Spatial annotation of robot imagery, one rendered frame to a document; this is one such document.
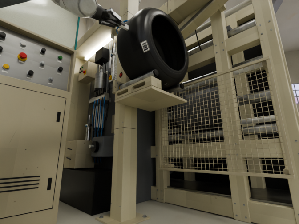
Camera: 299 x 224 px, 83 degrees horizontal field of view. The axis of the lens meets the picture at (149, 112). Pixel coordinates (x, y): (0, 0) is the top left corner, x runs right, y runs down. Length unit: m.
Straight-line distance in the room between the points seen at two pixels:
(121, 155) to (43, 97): 0.67
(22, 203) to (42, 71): 0.86
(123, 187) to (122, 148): 0.26
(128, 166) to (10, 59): 1.06
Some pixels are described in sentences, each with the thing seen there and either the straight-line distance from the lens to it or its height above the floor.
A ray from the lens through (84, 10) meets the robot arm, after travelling 0.80.
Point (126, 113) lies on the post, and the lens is 1.28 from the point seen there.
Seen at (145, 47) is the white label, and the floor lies 1.03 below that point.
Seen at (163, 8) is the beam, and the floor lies 1.73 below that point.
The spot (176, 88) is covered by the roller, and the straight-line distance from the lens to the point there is 1.24.
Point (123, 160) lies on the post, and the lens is 1.23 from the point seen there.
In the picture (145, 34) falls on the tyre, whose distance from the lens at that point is 1.09.
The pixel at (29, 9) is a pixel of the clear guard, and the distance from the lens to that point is 1.67.
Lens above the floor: 0.42
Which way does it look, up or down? 15 degrees up
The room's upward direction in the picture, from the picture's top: straight up
